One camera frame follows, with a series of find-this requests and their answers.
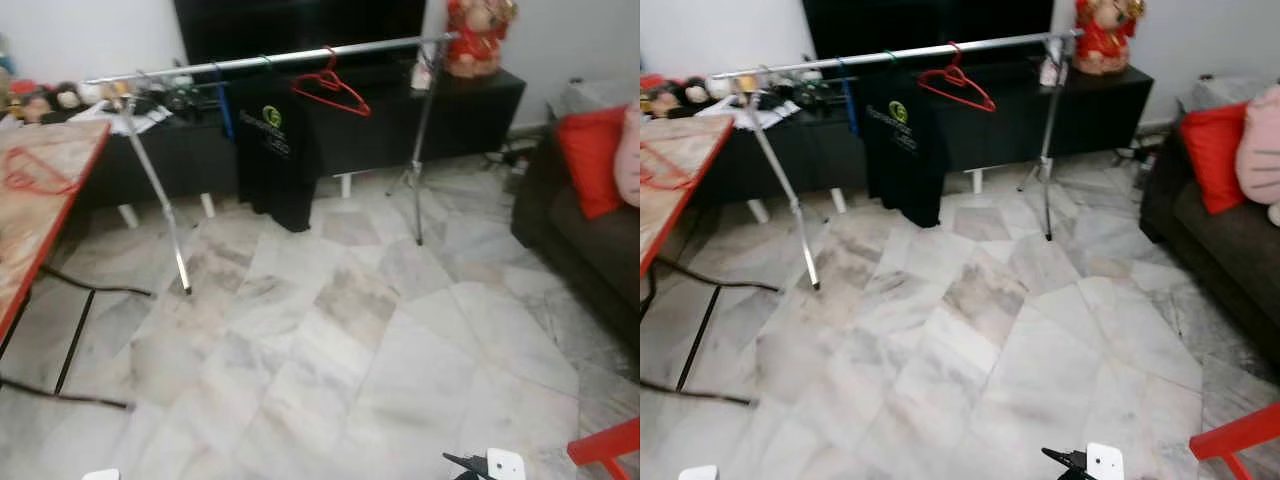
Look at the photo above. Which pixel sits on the red plastic hanger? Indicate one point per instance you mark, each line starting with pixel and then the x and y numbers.
pixel 328 72
pixel 955 68
pixel 45 188
pixel 672 183

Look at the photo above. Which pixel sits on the blue hanger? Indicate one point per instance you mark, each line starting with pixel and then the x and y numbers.
pixel 225 110
pixel 850 105

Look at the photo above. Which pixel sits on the dark brown sofa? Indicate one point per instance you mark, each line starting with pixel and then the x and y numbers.
pixel 1220 250
pixel 580 250

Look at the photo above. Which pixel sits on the marble folding table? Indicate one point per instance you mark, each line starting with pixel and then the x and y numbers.
pixel 680 170
pixel 40 220

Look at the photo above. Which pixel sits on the pink cat pillow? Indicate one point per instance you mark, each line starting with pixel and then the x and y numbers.
pixel 630 160
pixel 1262 150

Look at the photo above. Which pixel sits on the red cushion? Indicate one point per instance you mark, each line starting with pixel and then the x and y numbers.
pixel 590 160
pixel 1215 155

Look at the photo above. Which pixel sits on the black mouse plush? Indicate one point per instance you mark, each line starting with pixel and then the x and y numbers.
pixel 665 100
pixel 38 104

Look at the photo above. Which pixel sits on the white papers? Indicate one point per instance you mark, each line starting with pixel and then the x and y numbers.
pixel 140 120
pixel 765 115

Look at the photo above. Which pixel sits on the black TV cabinet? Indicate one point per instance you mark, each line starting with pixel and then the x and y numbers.
pixel 1100 105
pixel 470 110

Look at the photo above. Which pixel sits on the red Buddha figurine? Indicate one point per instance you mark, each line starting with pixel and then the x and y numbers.
pixel 1105 45
pixel 478 45

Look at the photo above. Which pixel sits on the pink tissue pack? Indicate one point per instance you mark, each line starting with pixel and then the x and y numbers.
pixel 421 78
pixel 1049 74

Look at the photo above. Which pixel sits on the black printed T-shirt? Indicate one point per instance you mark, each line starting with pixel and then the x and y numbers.
pixel 275 170
pixel 905 170

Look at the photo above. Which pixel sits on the black television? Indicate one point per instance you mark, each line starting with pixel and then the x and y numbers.
pixel 930 25
pixel 300 25

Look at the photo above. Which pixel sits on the silver clothes rack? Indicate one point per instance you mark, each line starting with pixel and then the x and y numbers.
pixel 300 54
pixel 1000 42

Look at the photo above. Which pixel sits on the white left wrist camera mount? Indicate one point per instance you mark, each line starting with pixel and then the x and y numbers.
pixel 698 473
pixel 100 475

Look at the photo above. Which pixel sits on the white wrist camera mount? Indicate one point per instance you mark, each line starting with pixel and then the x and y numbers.
pixel 1105 462
pixel 100 475
pixel 698 473
pixel 505 465

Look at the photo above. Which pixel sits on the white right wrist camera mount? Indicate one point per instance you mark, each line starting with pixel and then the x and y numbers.
pixel 505 465
pixel 1105 462

